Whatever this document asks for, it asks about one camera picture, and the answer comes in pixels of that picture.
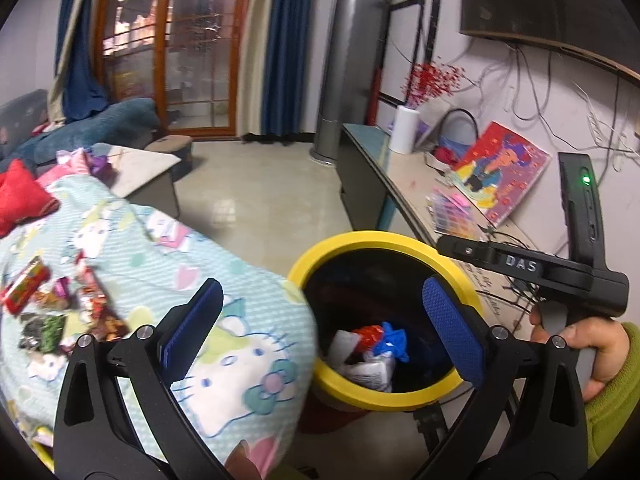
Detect red plastic bag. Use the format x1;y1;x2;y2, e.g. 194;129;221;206
352;325;386;352

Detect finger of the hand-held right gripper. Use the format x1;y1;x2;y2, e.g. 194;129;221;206
437;234;501;268

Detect blue plastic bag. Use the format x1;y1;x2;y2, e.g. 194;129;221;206
375;321;410;363

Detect red blanket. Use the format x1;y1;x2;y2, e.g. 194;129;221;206
0;159;61;238

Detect white plastic bag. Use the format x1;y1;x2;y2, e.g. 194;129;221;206
327;330;362;366

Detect white plastic wrappers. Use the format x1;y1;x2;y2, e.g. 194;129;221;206
345;355;397;393

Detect colourful portrait painting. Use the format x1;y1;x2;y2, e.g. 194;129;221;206
447;120;552;228

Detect black wire loop handle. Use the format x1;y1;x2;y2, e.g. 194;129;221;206
437;108;480;148

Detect colourful bead tray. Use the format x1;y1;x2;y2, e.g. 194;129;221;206
426;187;483;241

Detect blue curtain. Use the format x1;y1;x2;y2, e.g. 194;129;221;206
57;0;108;123
260;0;316;136

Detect person's right hand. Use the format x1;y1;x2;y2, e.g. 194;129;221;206
529;305;631;402

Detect wall mounted television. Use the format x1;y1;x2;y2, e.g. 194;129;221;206
460;0;640;83

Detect crumpled red snack wrappers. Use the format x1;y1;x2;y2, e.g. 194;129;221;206
75;265;128;343

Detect round padded stool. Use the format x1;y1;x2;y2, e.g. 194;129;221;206
145;135;195;181

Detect red cloth bundle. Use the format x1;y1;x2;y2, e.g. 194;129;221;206
432;145;468;164

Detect blue heart patterned sofa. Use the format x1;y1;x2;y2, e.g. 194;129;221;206
0;89;161;171

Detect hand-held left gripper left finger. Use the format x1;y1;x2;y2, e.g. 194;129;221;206
54;277;236;480

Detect grey tower air conditioner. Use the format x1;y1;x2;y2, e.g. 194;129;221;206
309;0;381;166

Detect white power strip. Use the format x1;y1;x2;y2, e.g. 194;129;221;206
587;110;607;147

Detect white ribbed vase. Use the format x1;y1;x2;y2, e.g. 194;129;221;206
389;106;420;155

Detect black cables on cabinet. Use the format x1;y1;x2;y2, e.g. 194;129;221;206
475;225;542;322

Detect red snack packet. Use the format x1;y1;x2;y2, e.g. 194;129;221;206
2;256;51;313

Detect glass top television cabinet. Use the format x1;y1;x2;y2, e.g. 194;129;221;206
336;122;561;342

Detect red berry branches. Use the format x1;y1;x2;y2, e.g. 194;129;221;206
400;60;466;110

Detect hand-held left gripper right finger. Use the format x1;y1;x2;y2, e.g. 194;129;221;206
415;275;591;480

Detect white top coffee table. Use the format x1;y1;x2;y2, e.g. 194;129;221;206
107;145;182;218

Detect beige curtain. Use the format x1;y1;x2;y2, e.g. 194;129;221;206
47;0;96;126
237;0;283;136

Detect yellow rimmed trash bin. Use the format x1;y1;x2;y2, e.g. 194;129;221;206
286;230;486;433

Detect dark green snack packet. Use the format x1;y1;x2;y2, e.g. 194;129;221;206
19;312;67;353

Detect tangle of wall cables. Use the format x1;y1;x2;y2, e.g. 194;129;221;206
470;40;640;171

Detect wooden glass sliding door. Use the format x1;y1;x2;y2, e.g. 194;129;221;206
95;0;256;138

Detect pink purple cloth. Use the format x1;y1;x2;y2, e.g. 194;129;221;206
55;149;118;182

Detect cartoon cat printed blanket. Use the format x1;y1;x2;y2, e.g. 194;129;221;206
0;172;318;480

